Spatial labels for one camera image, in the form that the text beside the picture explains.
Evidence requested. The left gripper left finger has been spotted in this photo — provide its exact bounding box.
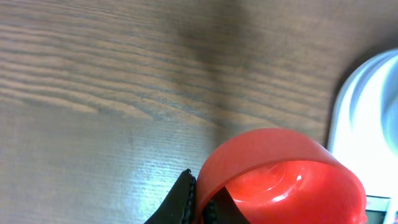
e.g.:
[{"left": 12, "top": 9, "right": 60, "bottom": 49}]
[{"left": 145, "top": 169, "right": 196, "bottom": 224}]

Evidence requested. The white digital kitchen scale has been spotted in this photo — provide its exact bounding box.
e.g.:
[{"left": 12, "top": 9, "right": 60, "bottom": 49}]
[{"left": 327, "top": 49, "right": 397, "bottom": 223}]

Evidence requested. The red plastic measuring scoop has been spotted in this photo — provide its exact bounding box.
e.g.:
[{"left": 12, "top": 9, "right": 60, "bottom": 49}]
[{"left": 195, "top": 128, "right": 368, "bottom": 223}]

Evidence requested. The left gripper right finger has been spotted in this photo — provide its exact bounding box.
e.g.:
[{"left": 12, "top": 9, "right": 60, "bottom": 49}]
[{"left": 202, "top": 187, "right": 249, "bottom": 224}]

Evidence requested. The grey round bowl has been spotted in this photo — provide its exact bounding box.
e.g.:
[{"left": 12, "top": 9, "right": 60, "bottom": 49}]
[{"left": 381, "top": 61, "right": 397, "bottom": 152}]

